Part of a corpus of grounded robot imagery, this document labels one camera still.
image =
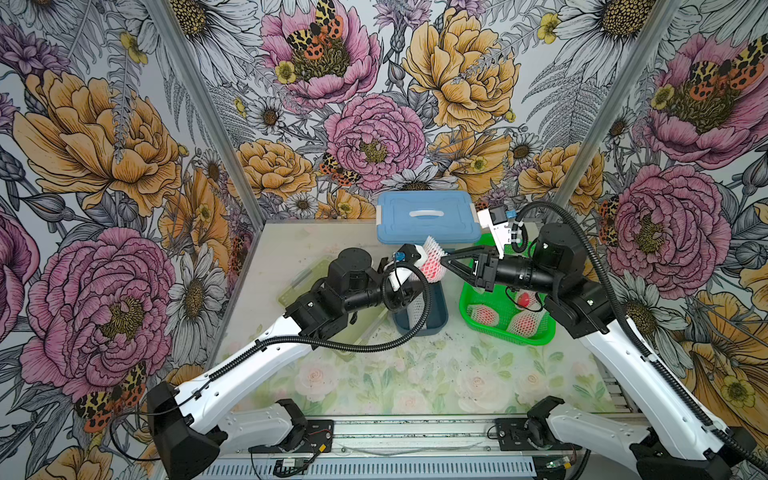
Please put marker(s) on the pale green perforated basket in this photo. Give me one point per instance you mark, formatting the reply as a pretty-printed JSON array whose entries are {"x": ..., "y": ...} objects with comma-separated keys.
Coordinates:
[{"x": 328, "y": 299}]

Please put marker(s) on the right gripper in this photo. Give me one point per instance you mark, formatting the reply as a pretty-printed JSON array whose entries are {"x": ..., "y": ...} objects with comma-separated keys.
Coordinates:
[{"x": 480, "y": 256}]

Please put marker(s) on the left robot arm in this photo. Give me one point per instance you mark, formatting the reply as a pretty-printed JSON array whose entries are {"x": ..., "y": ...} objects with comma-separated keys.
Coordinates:
[{"x": 186, "y": 421}]

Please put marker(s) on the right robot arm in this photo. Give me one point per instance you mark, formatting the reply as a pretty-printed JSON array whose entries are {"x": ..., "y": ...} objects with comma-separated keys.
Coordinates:
[{"x": 683, "y": 439}]

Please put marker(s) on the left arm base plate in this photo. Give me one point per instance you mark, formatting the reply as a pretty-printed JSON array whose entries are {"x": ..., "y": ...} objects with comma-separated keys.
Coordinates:
[{"x": 302, "y": 439}]

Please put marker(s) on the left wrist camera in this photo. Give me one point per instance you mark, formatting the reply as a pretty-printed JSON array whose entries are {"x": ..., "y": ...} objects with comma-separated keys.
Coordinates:
[{"x": 408, "y": 254}]

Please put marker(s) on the dark teal plastic tray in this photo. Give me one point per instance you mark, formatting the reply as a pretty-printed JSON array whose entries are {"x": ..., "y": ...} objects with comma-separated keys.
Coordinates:
[{"x": 436, "y": 319}]

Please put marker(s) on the aluminium front rail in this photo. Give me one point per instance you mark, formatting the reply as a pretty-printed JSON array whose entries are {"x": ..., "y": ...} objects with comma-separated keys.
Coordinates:
[{"x": 410, "y": 447}]

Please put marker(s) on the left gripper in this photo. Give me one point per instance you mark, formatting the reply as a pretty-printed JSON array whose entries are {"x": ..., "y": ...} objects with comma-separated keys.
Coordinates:
[{"x": 405, "y": 294}]

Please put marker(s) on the blue lidded storage box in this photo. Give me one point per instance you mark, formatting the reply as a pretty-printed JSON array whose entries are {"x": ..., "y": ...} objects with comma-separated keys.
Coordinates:
[{"x": 410, "y": 217}]

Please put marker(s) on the bright green perforated basket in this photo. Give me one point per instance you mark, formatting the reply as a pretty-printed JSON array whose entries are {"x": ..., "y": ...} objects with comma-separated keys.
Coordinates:
[{"x": 503, "y": 301}]

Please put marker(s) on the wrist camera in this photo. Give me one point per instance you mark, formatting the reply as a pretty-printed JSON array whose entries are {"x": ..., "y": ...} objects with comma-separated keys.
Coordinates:
[
  {"x": 408, "y": 254},
  {"x": 504, "y": 227}
]

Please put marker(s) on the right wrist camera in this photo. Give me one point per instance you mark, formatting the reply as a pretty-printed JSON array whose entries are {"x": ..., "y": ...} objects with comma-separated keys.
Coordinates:
[{"x": 504, "y": 227}]

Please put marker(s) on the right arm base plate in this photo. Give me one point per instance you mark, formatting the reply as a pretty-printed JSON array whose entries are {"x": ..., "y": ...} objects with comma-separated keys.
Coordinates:
[{"x": 524, "y": 434}]

